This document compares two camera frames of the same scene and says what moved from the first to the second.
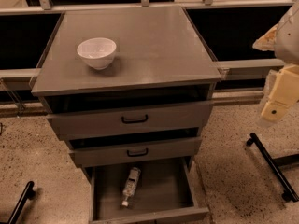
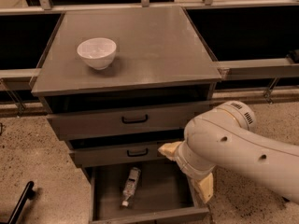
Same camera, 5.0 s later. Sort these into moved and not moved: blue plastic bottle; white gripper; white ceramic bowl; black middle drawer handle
Moved: white gripper
Not moved: blue plastic bottle; black middle drawer handle; white ceramic bowl
